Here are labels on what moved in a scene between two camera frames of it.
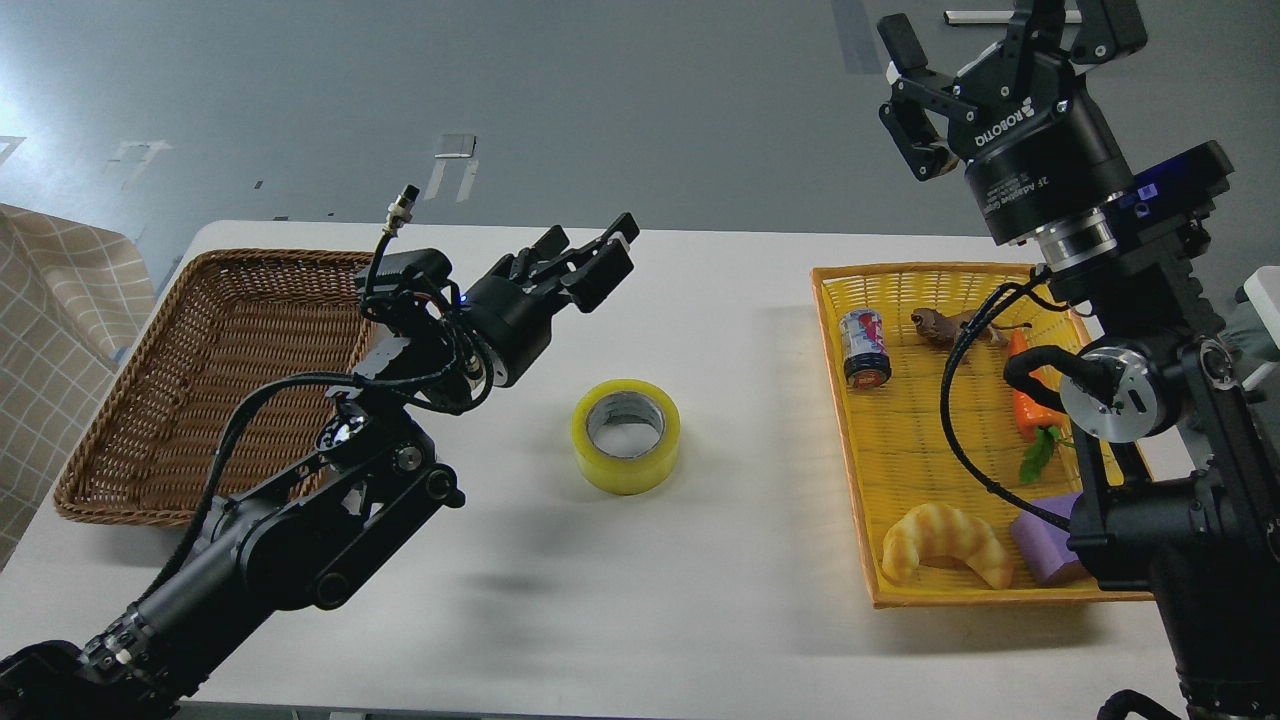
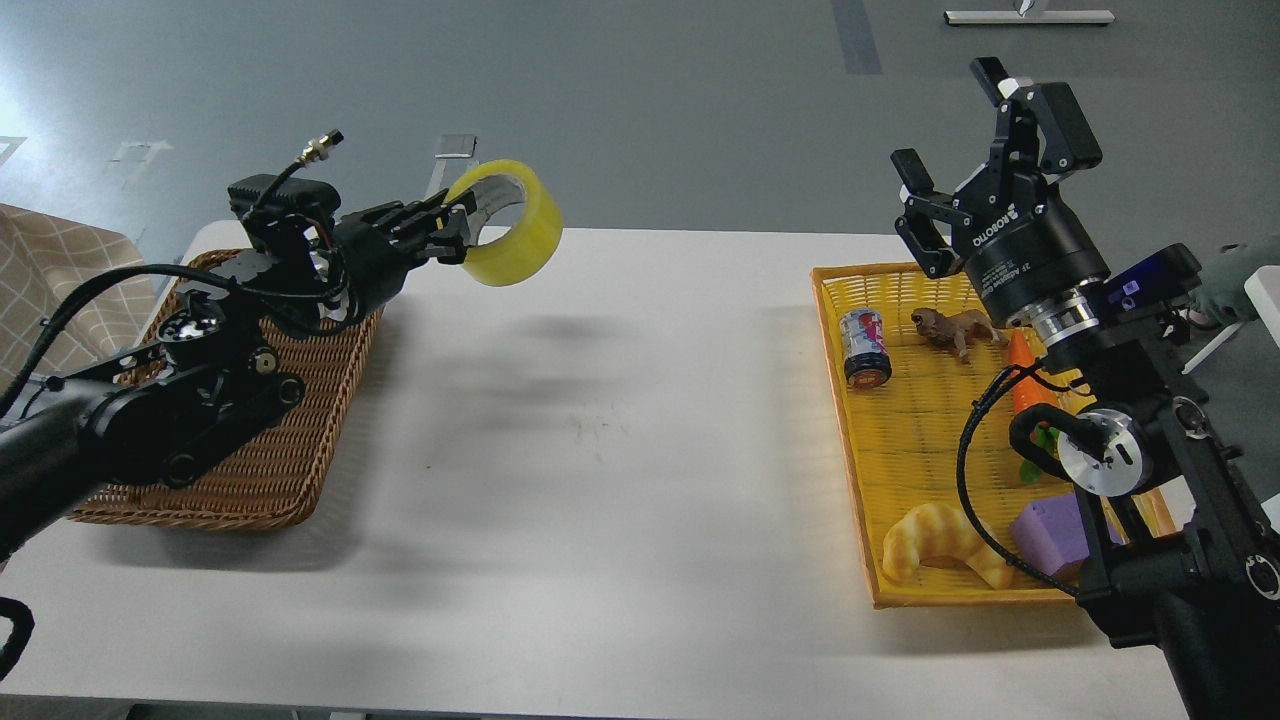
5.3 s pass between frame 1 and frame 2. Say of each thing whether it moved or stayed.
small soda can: stayed
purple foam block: stayed
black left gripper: moved
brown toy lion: stayed
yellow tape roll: moved
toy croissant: stayed
